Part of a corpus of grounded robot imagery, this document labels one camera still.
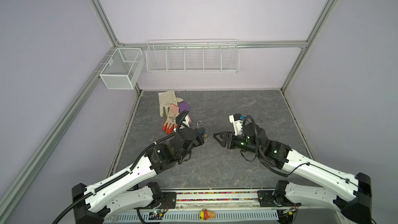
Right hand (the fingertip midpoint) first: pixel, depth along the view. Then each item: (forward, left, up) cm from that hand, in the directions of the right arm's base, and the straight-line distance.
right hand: (216, 137), depth 68 cm
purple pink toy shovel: (+38, +21, -25) cm, 51 cm away
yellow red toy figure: (-27, +5, -22) cm, 35 cm away
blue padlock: (+3, +7, +2) cm, 8 cm away
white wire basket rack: (+54, +13, +6) cm, 56 cm away
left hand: (+2, +5, 0) cm, 6 cm away
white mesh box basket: (+48, +59, +1) cm, 76 cm away
